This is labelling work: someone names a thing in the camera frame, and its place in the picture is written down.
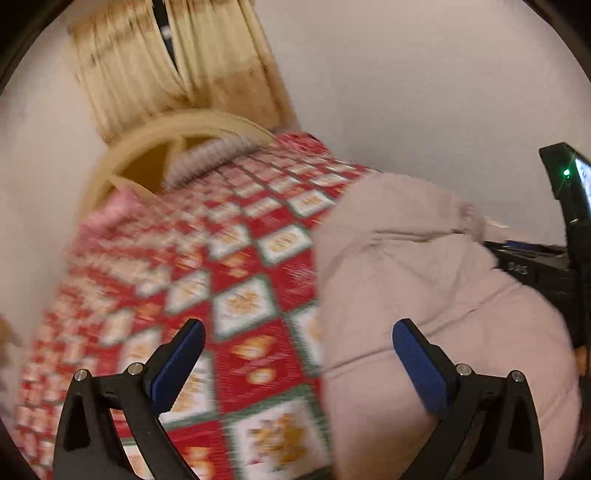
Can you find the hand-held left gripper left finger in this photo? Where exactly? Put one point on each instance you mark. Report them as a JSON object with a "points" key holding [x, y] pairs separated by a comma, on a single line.
{"points": [[178, 364]]}

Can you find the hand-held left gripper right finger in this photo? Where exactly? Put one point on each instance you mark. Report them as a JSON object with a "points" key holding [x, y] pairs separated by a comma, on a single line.
{"points": [[420, 364]]}

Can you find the pink floral blanket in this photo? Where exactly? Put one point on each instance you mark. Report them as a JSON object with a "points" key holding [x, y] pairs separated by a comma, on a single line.
{"points": [[115, 212]]}

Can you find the cream wooden headboard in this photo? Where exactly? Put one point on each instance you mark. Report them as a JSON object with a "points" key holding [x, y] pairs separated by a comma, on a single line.
{"points": [[138, 152]]}

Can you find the yellow patterned curtain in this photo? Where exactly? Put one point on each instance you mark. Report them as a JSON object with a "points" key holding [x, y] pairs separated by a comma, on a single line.
{"points": [[120, 64], [226, 60]]}

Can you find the beige puffer jacket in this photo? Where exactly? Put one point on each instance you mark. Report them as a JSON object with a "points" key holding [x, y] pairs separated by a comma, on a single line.
{"points": [[415, 277]]}

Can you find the striped pillow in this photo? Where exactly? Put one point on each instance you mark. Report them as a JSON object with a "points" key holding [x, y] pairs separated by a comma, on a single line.
{"points": [[207, 159]]}

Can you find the red bear-print quilt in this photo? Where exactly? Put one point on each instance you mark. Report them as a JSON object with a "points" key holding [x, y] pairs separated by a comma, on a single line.
{"points": [[221, 286]]}

